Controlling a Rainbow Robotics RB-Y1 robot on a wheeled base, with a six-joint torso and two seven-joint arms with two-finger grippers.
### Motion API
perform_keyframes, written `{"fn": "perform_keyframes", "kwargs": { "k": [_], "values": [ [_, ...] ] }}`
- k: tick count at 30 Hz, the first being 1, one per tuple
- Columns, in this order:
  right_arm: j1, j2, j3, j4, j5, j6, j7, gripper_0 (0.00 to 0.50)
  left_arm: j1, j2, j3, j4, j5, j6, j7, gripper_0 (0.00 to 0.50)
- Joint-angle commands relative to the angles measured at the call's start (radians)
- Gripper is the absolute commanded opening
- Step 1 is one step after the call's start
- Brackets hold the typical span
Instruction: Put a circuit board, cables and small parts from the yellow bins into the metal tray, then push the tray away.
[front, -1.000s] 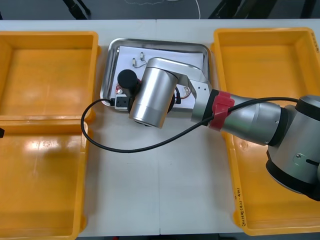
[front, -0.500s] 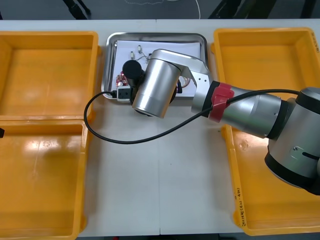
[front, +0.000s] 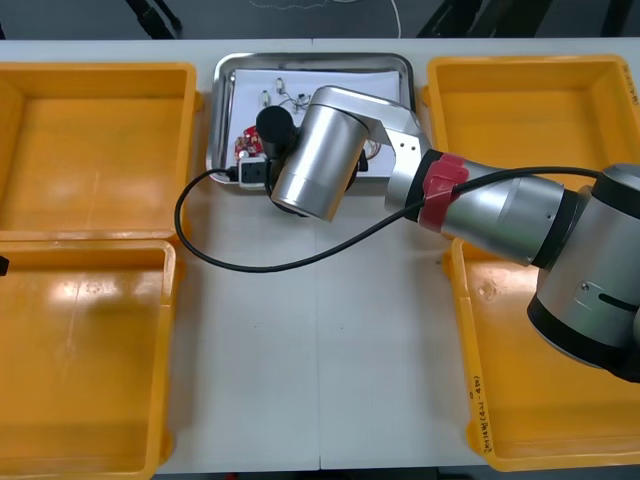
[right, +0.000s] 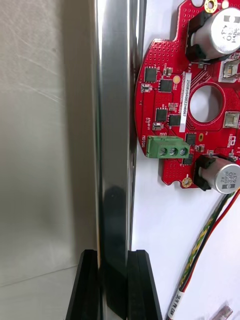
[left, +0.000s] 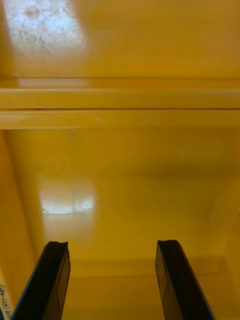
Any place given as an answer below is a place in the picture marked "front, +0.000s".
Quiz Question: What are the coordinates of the round red circuit board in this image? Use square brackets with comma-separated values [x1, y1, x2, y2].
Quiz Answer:
[232, 124, 267, 158]

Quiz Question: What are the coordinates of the white paper sheet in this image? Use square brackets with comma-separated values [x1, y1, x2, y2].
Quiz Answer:
[227, 68, 401, 179]

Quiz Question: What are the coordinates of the steel tray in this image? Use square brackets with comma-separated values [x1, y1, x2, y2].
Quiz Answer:
[207, 52, 415, 187]

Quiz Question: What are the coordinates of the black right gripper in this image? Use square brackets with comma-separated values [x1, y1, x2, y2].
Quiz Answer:
[264, 155, 312, 220]

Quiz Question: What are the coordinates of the yellow-orange bin with handwriting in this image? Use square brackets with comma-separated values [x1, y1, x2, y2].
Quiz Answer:
[442, 237, 640, 472]

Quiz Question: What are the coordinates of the small metal solenoid with cable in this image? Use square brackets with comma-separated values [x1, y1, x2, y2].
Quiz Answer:
[273, 76, 301, 101]
[257, 88, 308, 114]

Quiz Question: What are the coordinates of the yellow-orange plastic bin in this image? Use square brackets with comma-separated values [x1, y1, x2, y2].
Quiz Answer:
[420, 54, 640, 176]
[0, 62, 204, 244]
[0, 239, 185, 475]

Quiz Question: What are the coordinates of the black metal stand leg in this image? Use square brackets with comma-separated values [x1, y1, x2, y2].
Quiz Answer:
[416, 0, 459, 39]

